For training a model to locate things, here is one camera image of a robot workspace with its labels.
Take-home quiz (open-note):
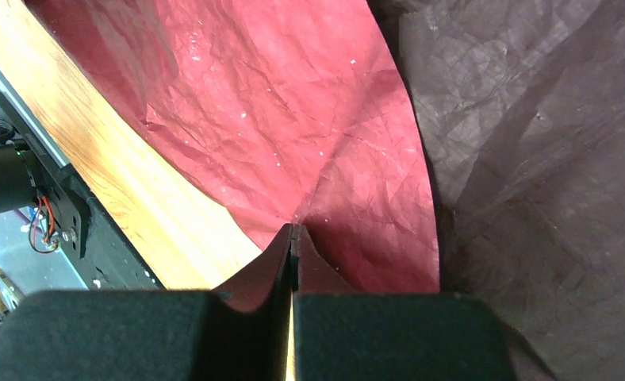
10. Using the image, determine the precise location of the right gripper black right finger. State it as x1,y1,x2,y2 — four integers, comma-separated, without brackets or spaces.
290,225,516,380

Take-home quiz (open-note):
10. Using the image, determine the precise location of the dark red wrapping paper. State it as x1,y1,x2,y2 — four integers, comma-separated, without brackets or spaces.
28,1,625,380

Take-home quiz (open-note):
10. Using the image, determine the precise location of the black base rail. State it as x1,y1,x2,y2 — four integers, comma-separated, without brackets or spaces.
0,92,162,294

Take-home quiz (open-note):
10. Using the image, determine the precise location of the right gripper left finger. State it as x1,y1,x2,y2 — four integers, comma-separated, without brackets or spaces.
0,224,293,380

